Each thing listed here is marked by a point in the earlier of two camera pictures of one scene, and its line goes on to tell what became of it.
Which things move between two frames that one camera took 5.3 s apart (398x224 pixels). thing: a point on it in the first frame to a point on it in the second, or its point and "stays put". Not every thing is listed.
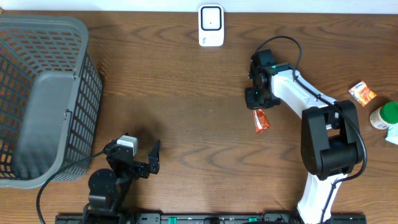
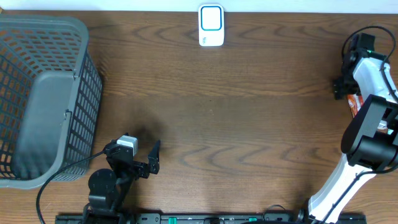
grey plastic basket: (50, 97) stays put
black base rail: (219, 218) stays put
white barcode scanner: (211, 23) stays put
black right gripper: (250, 104) to (342, 89)
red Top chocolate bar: (261, 121) to (356, 102)
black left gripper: (142, 171) stays put
